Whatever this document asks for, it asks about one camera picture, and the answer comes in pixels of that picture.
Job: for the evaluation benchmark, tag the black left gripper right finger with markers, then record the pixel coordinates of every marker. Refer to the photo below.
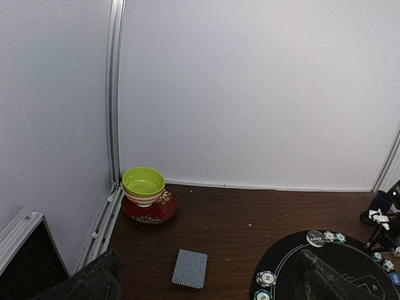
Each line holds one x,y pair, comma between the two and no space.
318,280

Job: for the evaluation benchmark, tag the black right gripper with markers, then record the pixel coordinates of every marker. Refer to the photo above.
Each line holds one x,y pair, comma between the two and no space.
382,240

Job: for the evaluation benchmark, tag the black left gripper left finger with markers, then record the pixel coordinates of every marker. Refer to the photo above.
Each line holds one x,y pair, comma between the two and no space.
99,280

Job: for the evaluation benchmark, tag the blue white poker chip stack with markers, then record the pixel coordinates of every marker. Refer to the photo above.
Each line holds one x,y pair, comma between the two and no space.
396,252

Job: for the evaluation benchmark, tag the blue round blind button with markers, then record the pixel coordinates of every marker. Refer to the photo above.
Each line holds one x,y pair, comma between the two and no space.
395,278

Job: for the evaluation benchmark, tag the clear round dealer button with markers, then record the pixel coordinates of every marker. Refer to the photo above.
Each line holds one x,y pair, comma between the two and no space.
315,238

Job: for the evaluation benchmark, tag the green poker chip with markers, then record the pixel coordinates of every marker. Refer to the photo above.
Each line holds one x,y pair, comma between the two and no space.
262,294

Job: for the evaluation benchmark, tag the round black poker mat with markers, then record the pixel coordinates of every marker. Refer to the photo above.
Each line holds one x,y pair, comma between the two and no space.
350,260

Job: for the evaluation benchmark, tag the dark blue enamel mug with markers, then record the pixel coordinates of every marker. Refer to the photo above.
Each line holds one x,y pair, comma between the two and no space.
382,201

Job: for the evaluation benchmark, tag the aluminium poker case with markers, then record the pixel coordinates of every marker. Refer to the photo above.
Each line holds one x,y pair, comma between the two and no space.
30,261

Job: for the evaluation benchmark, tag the blue playing card deck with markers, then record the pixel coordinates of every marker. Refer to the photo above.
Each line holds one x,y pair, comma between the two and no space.
190,269

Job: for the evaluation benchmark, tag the green bowl on red saucer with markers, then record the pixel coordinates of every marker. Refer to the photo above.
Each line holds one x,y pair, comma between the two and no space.
146,199

